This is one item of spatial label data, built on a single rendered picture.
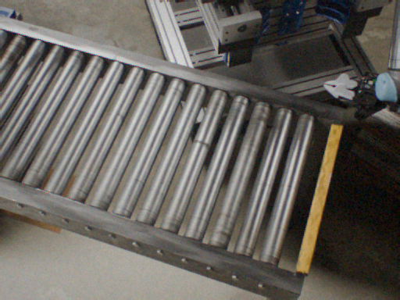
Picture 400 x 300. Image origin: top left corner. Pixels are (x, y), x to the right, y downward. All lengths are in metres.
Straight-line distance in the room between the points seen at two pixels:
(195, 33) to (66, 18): 0.77
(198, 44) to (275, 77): 0.38
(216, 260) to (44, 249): 1.08
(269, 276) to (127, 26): 1.80
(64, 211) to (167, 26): 1.29
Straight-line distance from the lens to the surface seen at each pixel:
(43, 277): 2.14
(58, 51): 1.60
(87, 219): 1.30
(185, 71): 1.50
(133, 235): 1.26
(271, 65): 2.28
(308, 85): 2.22
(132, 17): 2.76
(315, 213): 1.28
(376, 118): 1.89
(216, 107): 1.42
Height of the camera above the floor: 1.98
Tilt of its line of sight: 61 degrees down
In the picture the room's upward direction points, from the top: straight up
